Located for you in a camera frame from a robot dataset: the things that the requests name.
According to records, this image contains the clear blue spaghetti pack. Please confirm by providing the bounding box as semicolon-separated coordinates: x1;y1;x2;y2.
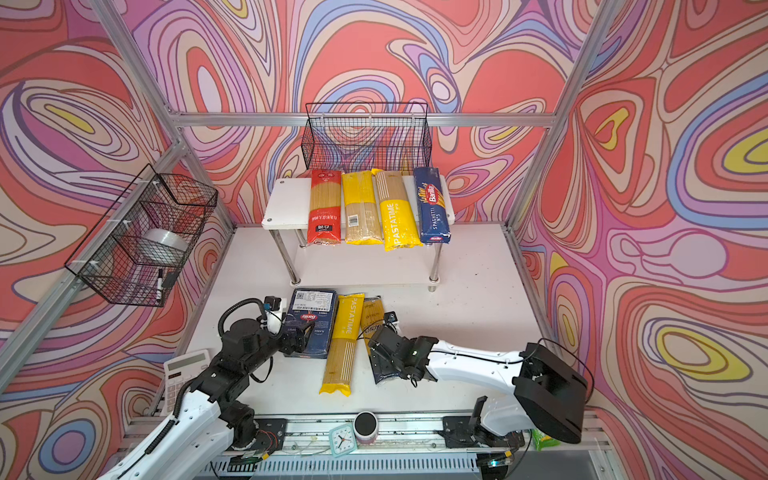
359;296;398;384

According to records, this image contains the dark blue Barilla pasta box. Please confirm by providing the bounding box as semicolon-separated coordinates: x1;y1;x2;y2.
284;288;338;359

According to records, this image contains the red spaghetti pack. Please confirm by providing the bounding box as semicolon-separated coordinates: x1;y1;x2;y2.
307;169;342;244

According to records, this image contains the yellow pastatime spaghetti pack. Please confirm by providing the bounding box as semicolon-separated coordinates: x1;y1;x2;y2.
372;169;422;252
319;293;365;397

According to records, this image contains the blue Barilla spaghetti pack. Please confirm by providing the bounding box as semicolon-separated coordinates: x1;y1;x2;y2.
413;167;451;244

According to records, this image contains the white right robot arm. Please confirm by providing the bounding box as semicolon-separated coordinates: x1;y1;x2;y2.
368;326;588;444

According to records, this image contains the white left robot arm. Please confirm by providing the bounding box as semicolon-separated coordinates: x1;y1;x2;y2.
102;319;314;479

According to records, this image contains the black round speaker can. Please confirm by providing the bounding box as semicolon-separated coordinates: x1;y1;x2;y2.
353;411;379;445

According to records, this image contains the white calculator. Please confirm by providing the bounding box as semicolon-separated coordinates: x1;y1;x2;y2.
162;349;210;415

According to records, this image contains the teal alarm clock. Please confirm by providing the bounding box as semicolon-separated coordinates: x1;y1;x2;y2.
328;422;357;457

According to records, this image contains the white two-tier shelf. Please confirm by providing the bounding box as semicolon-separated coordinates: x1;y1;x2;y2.
262;178;444;292

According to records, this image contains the black marker pen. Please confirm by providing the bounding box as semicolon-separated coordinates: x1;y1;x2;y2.
155;268;164;304

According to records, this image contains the silver tape roll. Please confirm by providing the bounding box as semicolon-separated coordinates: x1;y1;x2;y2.
143;228;188;251

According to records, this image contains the green snack packet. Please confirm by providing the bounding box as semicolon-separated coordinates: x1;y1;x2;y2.
530;429;561;451

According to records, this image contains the black wire basket left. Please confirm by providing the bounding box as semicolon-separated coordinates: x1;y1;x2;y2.
64;165;218;307

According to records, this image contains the black wire basket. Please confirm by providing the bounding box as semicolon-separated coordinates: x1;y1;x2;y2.
64;165;218;307
301;101;432;175

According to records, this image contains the black wire basket rear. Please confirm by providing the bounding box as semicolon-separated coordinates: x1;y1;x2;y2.
301;101;432;175

